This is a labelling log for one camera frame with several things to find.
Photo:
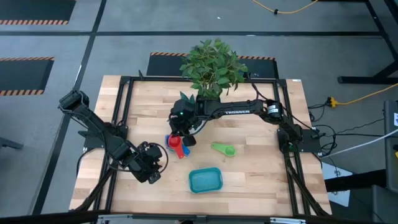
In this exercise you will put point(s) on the teal plastic basket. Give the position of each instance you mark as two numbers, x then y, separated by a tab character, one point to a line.
205	180

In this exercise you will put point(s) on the small white plant pot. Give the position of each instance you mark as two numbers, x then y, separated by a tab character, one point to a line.
201	129

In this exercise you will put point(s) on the dark grey cabinet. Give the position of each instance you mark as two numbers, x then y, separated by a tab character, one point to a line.
391	146

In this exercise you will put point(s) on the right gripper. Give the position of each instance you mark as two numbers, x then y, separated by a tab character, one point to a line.
186	118

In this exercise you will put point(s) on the green measuring cup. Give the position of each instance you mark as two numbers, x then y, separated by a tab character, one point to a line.
230	151

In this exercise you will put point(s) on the black hazard-striped floor mat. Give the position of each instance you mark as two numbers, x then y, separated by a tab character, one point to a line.
168	67
34	11
23	74

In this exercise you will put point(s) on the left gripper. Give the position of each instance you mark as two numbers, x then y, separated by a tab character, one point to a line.
146	165

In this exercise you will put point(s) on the black aluminium table frame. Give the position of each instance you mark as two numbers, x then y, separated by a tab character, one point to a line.
155	79

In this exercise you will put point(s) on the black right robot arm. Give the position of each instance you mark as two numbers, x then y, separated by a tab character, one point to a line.
236	109

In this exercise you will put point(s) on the leafy green tree plant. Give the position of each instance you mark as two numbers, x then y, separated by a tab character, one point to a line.
214	68

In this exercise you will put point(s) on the yellow power plug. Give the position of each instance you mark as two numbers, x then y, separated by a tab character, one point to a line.
332	102

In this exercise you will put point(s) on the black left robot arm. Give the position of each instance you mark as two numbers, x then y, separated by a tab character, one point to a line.
96	127

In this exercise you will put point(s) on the red measuring cup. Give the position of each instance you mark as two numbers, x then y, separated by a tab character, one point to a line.
175	142

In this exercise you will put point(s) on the blue measuring cup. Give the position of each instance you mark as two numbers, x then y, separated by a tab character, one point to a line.
187	151

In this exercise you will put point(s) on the black desk foot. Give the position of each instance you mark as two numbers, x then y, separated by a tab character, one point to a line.
357	80

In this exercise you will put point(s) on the silver metal bracket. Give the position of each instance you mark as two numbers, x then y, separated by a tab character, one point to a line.
287	220

